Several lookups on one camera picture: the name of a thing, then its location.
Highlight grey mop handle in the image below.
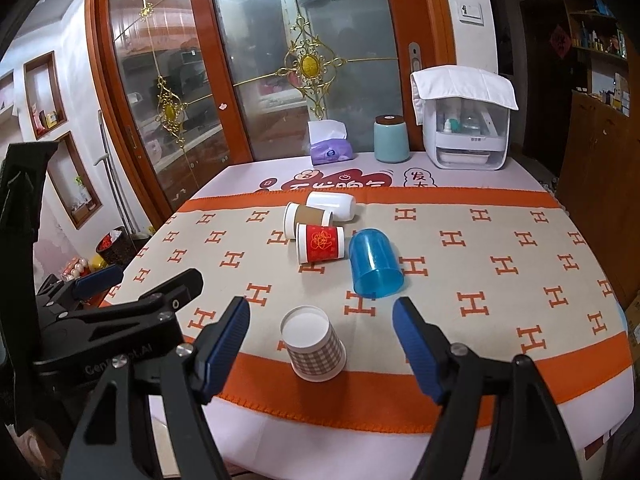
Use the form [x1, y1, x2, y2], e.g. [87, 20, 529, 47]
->
[94, 110, 136, 235]

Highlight egg carton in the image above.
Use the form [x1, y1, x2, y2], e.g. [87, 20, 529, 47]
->
[62, 256, 94, 282]

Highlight white cloth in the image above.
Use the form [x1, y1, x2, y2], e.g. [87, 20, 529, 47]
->
[410, 65, 519, 126]

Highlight brown sleeve paper cup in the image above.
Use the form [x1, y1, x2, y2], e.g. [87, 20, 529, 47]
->
[283, 202, 334, 240]

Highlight teal canister with brown lid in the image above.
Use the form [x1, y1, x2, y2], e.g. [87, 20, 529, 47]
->
[373, 115, 411, 163]

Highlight wooden wall niche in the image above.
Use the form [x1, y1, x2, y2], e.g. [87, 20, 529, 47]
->
[47, 131, 103, 230]
[23, 51, 68, 141]

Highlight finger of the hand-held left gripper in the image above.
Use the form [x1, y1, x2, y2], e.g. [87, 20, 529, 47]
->
[107, 268, 204, 331]
[46, 264, 124, 312]

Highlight checkered paper cup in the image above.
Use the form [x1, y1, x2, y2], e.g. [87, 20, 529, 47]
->
[279, 306, 347, 382]

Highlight dark wooden door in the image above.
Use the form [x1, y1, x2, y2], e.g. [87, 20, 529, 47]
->
[519, 0, 577, 177]

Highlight purple tissue pack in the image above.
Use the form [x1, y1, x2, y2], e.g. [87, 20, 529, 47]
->
[307, 120, 354, 166]

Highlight red paper cup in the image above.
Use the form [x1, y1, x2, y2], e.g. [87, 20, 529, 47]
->
[296, 223, 346, 265]

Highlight pink printed tablecloth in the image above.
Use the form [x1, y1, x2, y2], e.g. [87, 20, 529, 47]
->
[147, 152, 632, 480]

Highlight white cup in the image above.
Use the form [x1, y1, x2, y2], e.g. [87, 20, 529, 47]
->
[305, 191, 357, 224]

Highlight red door decoration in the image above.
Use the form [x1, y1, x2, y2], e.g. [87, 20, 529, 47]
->
[550, 27, 572, 60]

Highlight wooden cabinet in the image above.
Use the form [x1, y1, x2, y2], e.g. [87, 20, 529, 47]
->
[556, 89, 640, 311]

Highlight white storage box with cloth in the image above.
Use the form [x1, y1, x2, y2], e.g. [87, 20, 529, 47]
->
[422, 95, 511, 170]

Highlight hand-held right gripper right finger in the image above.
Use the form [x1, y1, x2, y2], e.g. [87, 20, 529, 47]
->
[392, 296, 583, 480]

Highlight wooden shelf with bottles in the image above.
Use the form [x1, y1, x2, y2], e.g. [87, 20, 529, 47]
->
[562, 0, 632, 111]

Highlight white light switch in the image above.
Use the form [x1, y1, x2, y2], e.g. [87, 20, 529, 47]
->
[458, 2, 485, 26]

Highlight dark trash bin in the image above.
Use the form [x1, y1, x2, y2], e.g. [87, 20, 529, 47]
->
[95, 227, 138, 267]

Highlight orange patterned blanket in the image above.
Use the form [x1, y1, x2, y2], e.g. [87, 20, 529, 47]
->
[97, 191, 632, 433]

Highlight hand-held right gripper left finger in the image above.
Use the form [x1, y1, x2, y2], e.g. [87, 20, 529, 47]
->
[60, 296, 251, 480]

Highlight wooden glass sliding door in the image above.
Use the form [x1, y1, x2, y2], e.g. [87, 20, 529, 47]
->
[202, 0, 456, 161]
[85, 0, 253, 226]

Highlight blue plastic cup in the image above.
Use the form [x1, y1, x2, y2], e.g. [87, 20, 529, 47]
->
[348, 228, 405, 300]

